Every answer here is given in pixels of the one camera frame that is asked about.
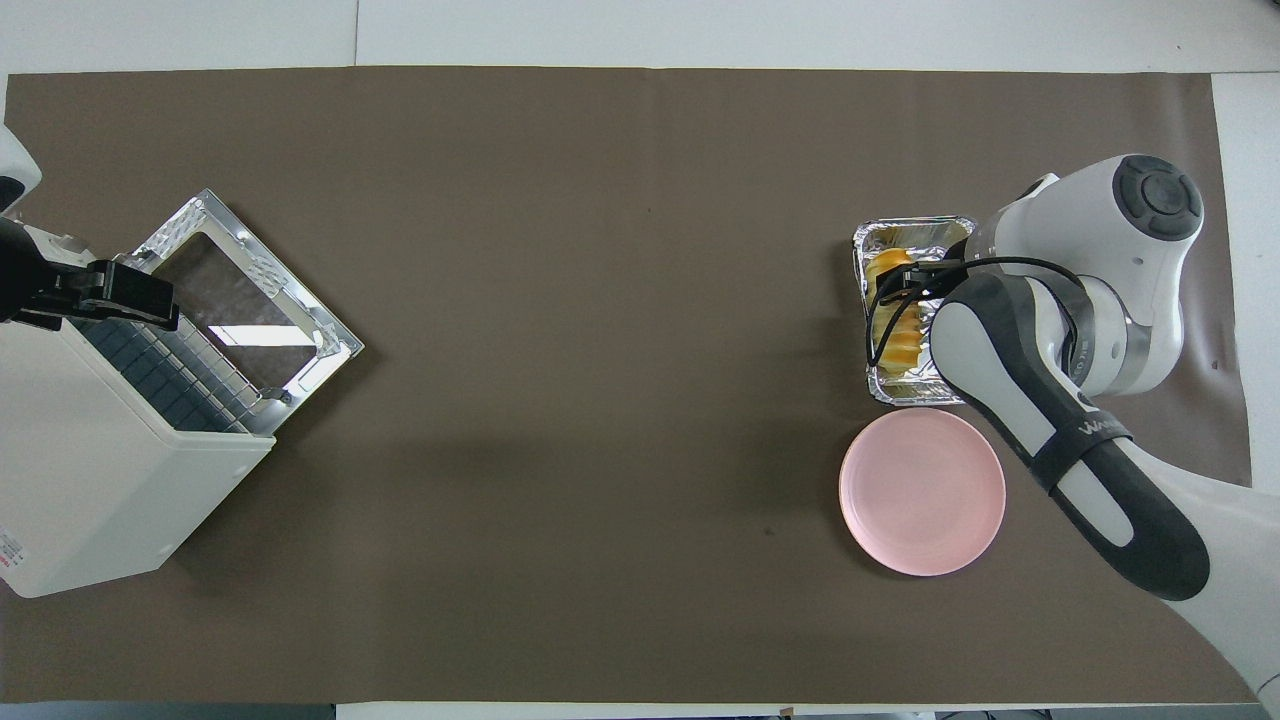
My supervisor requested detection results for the aluminium foil tray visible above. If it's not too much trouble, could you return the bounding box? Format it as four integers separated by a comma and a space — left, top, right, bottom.
852, 214, 979, 408

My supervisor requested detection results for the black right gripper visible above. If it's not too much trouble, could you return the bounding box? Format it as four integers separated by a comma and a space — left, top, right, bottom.
884, 260, 968, 302

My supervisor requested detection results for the yellow ridged bread loaf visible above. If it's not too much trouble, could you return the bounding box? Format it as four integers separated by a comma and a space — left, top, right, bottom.
865, 249, 927, 377

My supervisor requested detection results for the pink round plate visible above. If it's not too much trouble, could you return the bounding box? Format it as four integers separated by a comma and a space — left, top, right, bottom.
839, 407, 1007, 577

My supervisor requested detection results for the brown table mat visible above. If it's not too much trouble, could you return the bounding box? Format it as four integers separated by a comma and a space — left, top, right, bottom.
0, 66, 1252, 705

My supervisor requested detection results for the metallic glass oven door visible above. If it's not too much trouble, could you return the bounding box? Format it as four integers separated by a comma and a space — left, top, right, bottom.
133, 189, 365, 437

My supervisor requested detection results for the white toaster oven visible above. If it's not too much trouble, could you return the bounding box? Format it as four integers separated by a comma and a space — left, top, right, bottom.
0, 225, 277, 599

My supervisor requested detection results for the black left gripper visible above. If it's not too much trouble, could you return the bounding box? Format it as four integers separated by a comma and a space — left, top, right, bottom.
0, 220, 181, 331

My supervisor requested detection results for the oven wire rack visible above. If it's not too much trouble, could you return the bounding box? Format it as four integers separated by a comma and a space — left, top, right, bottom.
68, 313, 277, 434

